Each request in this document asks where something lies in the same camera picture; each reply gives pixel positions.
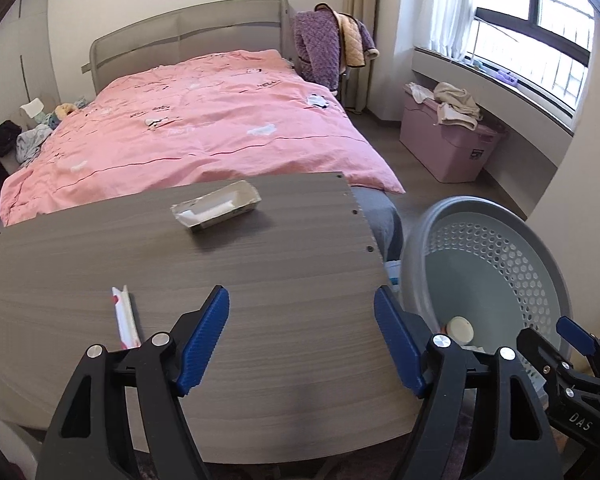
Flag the pale clothes pile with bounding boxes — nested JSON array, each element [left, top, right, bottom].
[[16, 122, 56, 165]]

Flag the white crumpled cloth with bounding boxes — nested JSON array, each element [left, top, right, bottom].
[[405, 82, 436, 105]]

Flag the beige crumpled clothes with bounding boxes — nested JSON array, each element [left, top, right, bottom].
[[432, 82, 483, 131]]

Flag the white and red wrapper strip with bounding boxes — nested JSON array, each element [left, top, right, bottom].
[[111, 285, 143, 350]]

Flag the barred window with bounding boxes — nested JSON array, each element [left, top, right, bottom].
[[472, 0, 600, 116]]

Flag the grey bed headboard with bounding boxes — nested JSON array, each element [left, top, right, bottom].
[[81, 0, 296, 96]]

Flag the white plastic object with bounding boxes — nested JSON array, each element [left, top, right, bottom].
[[0, 417, 43, 480]]

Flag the purple fleece robe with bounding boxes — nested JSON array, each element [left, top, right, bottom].
[[292, 9, 348, 96]]

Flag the pink bed with headboard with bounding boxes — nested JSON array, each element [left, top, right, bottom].
[[0, 50, 406, 227]]

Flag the open cardboard tray box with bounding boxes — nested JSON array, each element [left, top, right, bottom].
[[171, 180, 261, 235]]

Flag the pink storage box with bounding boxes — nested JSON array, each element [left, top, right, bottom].
[[399, 85, 508, 184]]

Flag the white sheer curtain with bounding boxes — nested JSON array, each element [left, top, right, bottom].
[[427, 0, 486, 61]]

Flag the blue and white packet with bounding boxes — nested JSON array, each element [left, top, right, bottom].
[[382, 259, 406, 286]]

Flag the red and white paper cup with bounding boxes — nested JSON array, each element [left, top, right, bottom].
[[445, 316, 475, 345]]

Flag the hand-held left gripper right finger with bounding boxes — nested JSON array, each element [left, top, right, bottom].
[[374, 286, 563, 480]]

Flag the grey perforated plastic basket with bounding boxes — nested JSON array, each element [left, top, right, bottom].
[[399, 196, 576, 396]]

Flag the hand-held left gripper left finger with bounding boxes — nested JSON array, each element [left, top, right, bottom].
[[35, 285, 230, 480]]

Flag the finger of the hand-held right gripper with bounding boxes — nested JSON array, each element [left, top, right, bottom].
[[516, 327, 576, 391], [556, 316, 600, 386]]

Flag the black cloth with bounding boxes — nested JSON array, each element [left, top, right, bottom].
[[0, 120, 23, 181]]

